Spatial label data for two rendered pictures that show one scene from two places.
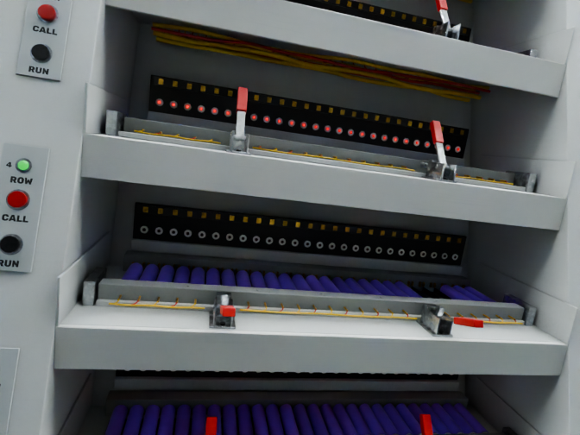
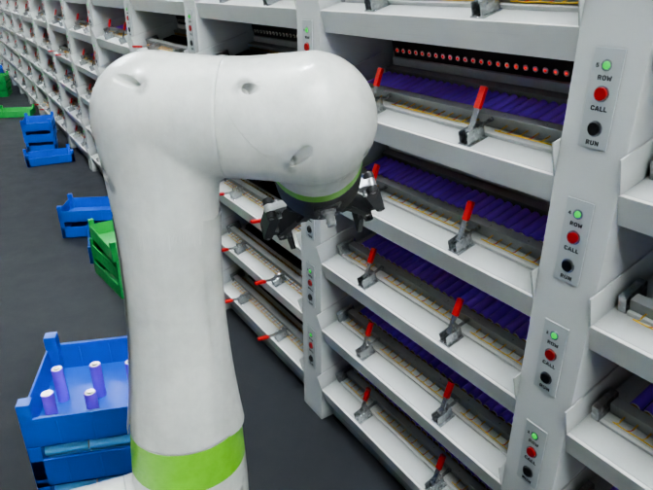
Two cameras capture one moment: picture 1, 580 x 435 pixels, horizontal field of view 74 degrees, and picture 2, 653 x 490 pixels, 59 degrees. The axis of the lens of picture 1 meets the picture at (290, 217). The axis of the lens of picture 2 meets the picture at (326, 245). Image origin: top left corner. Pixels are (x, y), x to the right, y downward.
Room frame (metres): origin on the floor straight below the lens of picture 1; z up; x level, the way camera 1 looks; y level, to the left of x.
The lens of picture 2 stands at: (-0.19, -0.29, 1.12)
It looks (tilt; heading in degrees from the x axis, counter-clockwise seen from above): 24 degrees down; 70
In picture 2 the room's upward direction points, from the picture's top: straight up
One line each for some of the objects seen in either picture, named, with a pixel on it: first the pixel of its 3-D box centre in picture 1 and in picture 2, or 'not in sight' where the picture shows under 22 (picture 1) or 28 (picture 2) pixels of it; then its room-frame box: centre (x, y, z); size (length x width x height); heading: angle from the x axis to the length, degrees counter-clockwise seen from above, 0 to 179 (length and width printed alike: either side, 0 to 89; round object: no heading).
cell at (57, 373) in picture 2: not in sight; (59, 383); (-0.34, 0.58, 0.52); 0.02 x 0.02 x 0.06
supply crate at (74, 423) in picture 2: not in sight; (132, 374); (-0.23, 0.56, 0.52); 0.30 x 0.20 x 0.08; 172
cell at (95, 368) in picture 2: not in sight; (97, 378); (-0.28, 0.57, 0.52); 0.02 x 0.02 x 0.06
